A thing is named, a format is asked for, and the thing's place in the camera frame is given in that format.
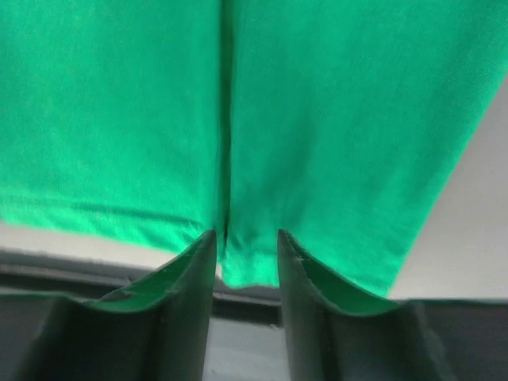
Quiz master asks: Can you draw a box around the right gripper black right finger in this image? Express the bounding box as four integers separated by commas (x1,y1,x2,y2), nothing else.
277,229,456,380

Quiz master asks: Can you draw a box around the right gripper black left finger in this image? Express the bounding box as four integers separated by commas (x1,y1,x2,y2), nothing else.
11,230,217,380

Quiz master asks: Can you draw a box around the green t shirt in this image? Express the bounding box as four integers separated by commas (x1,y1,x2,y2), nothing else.
1,1,507,296

